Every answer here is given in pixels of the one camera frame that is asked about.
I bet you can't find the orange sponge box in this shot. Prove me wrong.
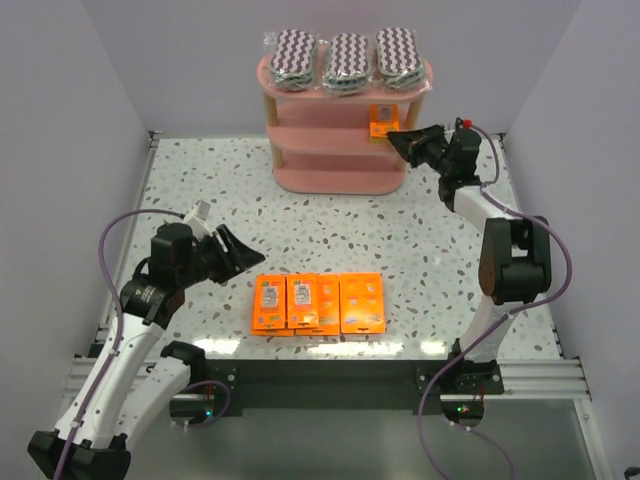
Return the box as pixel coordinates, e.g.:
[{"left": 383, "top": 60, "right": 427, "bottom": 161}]
[
  {"left": 286, "top": 273, "right": 319, "bottom": 330},
  {"left": 369, "top": 104, "right": 401, "bottom": 143},
  {"left": 250, "top": 275, "right": 293, "bottom": 337}
]

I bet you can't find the striped sponge pack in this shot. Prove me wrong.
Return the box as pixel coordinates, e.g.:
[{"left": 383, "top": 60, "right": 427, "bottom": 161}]
[
  {"left": 264, "top": 29, "right": 319, "bottom": 92},
  {"left": 375, "top": 27, "right": 431, "bottom": 91},
  {"left": 322, "top": 33, "right": 373, "bottom": 96}
]

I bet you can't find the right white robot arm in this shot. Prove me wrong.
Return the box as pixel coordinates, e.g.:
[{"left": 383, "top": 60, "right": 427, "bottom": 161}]
[{"left": 387, "top": 119, "right": 552, "bottom": 363}]

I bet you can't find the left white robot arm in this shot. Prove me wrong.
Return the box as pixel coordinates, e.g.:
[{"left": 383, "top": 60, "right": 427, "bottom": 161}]
[{"left": 28, "top": 217, "right": 265, "bottom": 479}]

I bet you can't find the pink three-tier shelf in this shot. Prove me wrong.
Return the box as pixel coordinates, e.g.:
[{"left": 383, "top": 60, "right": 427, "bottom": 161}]
[{"left": 256, "top": 54, "right": 433, "bottom": 195}]

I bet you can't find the orange flat pack middle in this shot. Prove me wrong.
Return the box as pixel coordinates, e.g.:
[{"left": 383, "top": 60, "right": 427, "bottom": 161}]
[{"left": 295, "top": 274, "right": 341, "bottom": 336}]

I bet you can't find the orange flat pack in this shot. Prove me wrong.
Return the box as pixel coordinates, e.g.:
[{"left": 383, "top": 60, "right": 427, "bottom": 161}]
[
  {"left": 339, "top": 272, "right": 386, "bottom": 335},
  {"left": 295, "top": 274, "right": 341, "bottom": 336}
]

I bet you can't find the orange flat pack right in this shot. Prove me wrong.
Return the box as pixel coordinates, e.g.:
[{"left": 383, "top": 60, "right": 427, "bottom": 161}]
[{"left": 339, "top": 272, "right": 386, "bottom": 335}]

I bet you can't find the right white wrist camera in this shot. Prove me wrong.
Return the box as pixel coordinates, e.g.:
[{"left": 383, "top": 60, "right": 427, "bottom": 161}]
[{"left": 452, "top": 117, "right": 474, "bottom": 136}]

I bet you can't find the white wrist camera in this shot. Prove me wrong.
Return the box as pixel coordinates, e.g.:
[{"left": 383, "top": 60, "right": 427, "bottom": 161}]
[
  {"left": 182, "top": 200, "right": 212, "bottom": 241},
  {"left": 452, "top": 117, "right": 474, "bottom": 136}
]

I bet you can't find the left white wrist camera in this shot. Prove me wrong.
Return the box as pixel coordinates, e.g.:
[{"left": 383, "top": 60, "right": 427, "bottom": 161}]
[{"left": 182, "top": 200, "right": 212, "bottom": 241}]

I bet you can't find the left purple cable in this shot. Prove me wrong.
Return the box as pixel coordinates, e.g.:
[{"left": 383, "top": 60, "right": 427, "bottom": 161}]
[{"left": 52, "top": 209, "right": 234, "bottom": 480}]

